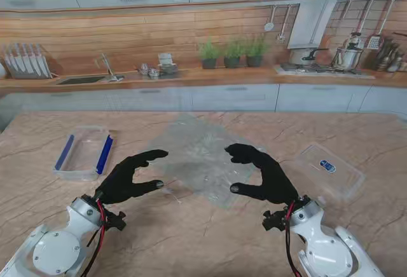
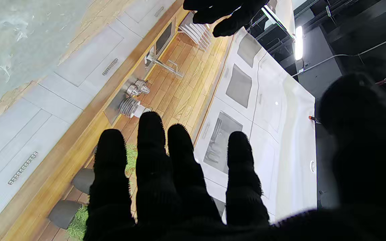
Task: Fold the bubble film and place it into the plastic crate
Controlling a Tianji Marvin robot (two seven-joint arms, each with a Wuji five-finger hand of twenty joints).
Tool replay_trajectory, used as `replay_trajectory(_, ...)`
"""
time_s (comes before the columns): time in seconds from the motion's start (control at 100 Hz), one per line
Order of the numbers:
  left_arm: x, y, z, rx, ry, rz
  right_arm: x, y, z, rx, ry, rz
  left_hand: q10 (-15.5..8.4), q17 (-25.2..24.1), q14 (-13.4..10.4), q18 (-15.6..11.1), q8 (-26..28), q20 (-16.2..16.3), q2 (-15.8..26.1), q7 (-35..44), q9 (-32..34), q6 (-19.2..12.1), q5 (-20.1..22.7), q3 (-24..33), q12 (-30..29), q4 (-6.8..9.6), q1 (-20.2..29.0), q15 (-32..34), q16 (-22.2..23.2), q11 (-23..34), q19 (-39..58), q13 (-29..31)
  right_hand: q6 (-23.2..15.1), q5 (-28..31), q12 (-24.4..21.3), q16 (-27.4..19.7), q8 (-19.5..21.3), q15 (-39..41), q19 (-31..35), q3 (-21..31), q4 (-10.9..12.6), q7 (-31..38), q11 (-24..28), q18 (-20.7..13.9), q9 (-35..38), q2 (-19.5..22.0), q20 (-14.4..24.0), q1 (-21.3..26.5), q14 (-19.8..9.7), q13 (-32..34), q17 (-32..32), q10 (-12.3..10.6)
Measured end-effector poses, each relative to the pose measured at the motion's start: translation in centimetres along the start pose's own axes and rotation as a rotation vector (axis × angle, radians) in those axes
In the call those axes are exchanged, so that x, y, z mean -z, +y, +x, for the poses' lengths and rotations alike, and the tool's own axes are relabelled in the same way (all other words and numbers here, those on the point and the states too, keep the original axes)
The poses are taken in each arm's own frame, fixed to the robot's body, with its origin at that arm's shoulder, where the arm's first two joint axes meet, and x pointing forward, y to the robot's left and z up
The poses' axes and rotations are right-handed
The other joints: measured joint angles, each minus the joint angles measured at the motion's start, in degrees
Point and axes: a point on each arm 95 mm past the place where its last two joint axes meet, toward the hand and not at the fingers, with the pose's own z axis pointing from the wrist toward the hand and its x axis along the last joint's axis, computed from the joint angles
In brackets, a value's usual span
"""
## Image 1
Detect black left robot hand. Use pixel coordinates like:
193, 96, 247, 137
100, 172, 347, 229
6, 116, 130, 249
95, 149, 169, 204

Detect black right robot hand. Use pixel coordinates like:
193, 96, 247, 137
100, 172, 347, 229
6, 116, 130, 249
224, 143, 301, 204

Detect clear crate with blue clips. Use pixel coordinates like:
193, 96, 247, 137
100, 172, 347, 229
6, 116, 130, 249
52, 125, 118, 182

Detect clear bubble film sheet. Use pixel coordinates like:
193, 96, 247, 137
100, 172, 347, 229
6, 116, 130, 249
148, 113, 265, 210

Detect clear lid with blue label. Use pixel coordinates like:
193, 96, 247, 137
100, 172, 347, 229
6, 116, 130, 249
294, 144, 366, 201

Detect dark kitchen sink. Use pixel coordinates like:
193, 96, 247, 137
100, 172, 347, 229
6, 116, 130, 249
55, 75, 107, 86

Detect steel sink faucet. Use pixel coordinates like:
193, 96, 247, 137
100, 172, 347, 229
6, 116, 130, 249
93, 53, 125, 83

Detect stack of white dishes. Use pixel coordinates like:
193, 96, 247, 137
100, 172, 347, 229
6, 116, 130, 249
157, 53, 179, 76

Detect potted green herb plant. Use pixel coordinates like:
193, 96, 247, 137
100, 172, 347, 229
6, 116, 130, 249
222, 38, 245, 69
197, 37, 222, 70
244, 35, 268, 68

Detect knife block with knives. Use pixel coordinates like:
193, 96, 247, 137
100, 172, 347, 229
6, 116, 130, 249
1, 43, 53, 80

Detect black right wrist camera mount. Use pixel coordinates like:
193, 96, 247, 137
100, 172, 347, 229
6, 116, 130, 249
262, 209, 289, 232

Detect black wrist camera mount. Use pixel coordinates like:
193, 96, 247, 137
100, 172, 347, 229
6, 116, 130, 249
262, 209, 289, 232
101, 208, 127, 231

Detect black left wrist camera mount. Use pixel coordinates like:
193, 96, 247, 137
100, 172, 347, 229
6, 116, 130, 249
101, 208, 127, 231

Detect red black left arm cables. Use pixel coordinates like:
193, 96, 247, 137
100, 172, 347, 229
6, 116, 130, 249
81, 199, 107, 277

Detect red black arm cables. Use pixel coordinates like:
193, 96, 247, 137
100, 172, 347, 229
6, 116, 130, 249
81, 199, 107, 277
284, 202, 303, 277

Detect red black right arm cables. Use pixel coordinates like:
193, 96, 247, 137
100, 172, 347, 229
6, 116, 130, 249
284, 202, 303, 277

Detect steel saucepan with black handle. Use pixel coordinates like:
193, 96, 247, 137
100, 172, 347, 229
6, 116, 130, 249
288, 47, 330, 65

